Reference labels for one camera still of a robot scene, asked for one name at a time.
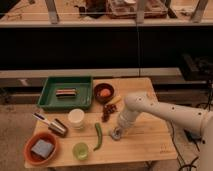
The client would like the blue-grey towel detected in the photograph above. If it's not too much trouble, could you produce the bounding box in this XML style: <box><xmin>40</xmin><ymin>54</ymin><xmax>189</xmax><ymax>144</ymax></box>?
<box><xmin>109</xmin><ymin>128</ymin><xmax>123</xmax><ymax>141</ymax></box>

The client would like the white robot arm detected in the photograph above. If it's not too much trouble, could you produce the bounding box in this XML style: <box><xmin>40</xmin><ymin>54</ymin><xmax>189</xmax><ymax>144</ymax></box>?
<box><xmin>111</xmin><ymin>92</ymin><xmax>213</xmax><ymax>171</ymax></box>

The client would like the green chili pepper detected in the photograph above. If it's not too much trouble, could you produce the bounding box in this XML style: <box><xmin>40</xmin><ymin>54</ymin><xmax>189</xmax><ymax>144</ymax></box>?
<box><xmin>93</xmin><ymin>123</ymin><xmax>103</xmax><ymax>151</ymax></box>

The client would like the yellow banana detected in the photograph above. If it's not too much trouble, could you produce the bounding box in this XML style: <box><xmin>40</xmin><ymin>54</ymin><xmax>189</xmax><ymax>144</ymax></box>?
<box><xmin>110</xmin><ymin>95</ymin><xmax>122</xmax><ymax>104</ymax></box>

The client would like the green plastic cup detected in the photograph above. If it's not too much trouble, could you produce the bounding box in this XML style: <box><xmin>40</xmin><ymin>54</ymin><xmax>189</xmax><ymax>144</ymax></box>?
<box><xmin>72</xmin><ymin>142</ymin><xmax>89</xmax><ymax>160</ymax></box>

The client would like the orange fruit in bowl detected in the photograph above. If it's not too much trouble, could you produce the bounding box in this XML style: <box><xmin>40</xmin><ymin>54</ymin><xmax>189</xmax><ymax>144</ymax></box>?
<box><xmin>100</xmin><ymin>89</ymin><xmax>111</xmax><ymax>97</ymax></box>

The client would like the brown bowl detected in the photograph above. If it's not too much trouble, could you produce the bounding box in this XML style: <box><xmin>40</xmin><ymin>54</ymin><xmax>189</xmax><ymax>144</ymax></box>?
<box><xmin>94</xmin><ymin>83</ymin><xmax>114</xmax><ymax>104</ymax></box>

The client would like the white cup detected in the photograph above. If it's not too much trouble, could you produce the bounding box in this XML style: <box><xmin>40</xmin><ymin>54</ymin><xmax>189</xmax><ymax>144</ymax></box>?
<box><xmin>68</xmin><ymin>109</ymin><xmax>85</xmax><ymax>129</ymax></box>

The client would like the metal grater tool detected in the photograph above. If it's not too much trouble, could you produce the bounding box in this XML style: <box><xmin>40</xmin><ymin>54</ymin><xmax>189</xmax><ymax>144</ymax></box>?
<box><xmin>33</xmin><ymin>113</ymin><xmax>68</xmax><ymax>137</ymax></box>

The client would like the green plastic tray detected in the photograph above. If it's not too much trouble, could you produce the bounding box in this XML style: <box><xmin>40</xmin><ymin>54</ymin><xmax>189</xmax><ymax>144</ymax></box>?
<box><xmin>37</xmin><ymin>76</ymin><xmax>93</xmax><ymax>111</ymax></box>

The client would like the blue sponge in bowl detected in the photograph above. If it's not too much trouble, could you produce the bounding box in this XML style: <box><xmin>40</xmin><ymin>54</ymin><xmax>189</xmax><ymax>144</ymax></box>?
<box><xmin>31</xmin><ymin>140</ymin><xmax>54</xmax><ymax>158</ymax></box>

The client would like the orange bowl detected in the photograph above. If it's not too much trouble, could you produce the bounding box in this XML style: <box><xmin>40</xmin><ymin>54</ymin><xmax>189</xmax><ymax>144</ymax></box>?
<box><xmin>24</xmin><ymin>132</ymin><xmax>59</xmax><ymax>166</ymax></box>

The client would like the wooden shelf with clutter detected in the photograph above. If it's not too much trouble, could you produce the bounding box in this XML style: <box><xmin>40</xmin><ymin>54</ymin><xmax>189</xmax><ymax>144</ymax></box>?
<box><xmin>0</xmin><ymin>0</ymin><xmax>213</xmax><ymax>28</ymax></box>

